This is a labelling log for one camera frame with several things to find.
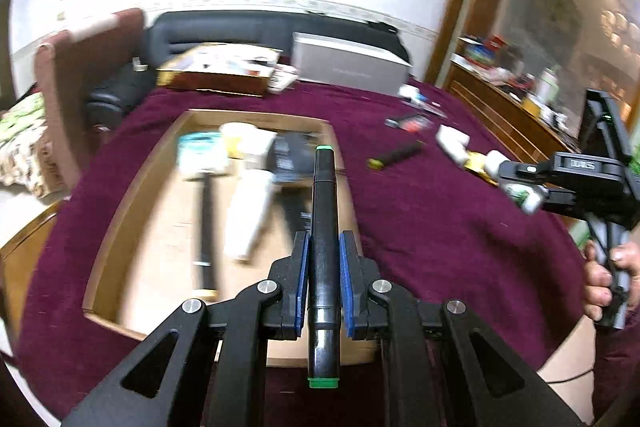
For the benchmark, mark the clear plastic packet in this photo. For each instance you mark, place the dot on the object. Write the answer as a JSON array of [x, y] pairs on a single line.
[[430, 107]]

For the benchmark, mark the wooden shelf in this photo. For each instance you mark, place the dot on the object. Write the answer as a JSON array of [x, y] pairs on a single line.
[[500, 107]]

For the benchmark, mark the small yellow packet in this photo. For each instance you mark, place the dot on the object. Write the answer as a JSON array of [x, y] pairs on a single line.
[[475, 163]]

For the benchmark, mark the small white item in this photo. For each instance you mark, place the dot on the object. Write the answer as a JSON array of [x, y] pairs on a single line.
[[409, 93]]

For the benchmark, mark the small white box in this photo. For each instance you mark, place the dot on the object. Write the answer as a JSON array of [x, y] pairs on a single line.
[[452, 142]]

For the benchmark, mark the yellow paper cup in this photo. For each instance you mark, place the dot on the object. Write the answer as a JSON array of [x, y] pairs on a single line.
[[237, 137]]

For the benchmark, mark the green-capped black marker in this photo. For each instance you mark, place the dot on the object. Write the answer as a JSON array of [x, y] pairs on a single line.
[[322, 257]]

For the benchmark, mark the white power strip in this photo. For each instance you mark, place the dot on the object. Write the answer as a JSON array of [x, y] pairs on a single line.
[[282, 79]]

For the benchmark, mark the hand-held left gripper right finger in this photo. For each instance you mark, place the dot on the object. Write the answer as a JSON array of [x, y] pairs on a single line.
[[346, 277]]

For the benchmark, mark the black sofa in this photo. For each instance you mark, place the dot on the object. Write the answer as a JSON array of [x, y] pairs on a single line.
[[200, 32]]

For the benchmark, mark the gold gift box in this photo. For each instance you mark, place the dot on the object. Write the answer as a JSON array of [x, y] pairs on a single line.
[[215, 82]]

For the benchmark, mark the white tube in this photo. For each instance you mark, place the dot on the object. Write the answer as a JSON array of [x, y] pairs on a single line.
[[247, 217]]

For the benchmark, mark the floral cushion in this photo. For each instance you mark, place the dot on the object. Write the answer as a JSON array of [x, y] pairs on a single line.
[[25, 142]]

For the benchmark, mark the silver rectangular box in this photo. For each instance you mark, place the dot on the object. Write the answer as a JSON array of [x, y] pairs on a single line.
[[350, 64]]

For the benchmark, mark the person's right hand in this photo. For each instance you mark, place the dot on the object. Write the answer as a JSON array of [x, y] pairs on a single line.
[[597, 287]]

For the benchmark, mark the white container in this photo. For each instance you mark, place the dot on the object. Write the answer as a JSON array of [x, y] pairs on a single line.
[[548, 82]]

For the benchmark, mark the brown chair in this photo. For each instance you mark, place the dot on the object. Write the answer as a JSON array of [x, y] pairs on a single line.
[[65, 107]]

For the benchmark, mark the cardboard box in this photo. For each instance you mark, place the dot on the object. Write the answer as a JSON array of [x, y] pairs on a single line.
[[165, 257]]

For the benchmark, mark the yellow-capped black marker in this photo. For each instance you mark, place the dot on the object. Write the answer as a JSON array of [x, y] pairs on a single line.
[[205, 232]]

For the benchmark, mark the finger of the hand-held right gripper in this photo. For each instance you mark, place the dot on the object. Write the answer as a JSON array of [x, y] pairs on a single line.
[[525, 170], [565, 202]]

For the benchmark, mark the blue cartoon tissue pack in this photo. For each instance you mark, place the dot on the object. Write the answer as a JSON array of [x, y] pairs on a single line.
[[202, 154]]

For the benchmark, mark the black zipper pouch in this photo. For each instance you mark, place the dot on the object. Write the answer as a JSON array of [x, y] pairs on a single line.
[[290, 157]]

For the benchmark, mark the small red box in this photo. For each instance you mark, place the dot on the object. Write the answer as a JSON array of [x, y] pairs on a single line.
[[496, 42]]

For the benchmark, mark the white bottle with green label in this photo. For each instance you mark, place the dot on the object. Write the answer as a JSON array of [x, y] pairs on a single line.
[[527, 199]]

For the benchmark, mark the olive-capped black marker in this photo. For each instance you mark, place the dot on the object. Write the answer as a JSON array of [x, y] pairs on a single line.
[[400, 153]]

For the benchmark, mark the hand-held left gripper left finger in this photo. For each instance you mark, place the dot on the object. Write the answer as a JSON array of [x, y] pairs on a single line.
[[301, 277]]

